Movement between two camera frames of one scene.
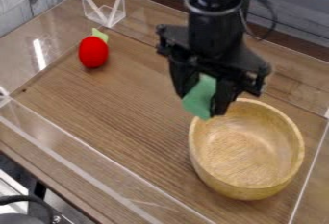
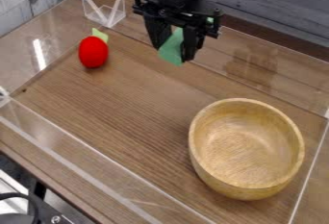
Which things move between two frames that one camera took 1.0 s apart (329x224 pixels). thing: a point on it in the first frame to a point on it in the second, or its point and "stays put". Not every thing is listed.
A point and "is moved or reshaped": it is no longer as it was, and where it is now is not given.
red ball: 92,51 stays put
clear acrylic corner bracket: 104,14 stays put
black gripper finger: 186,77 to 159,29
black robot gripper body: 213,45 to 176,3
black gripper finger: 226,93 to 191,42
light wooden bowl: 246,151 stays put
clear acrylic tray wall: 82,172 stays put
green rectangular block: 197,100 is moved or reshaped
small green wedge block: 96,33 stays put
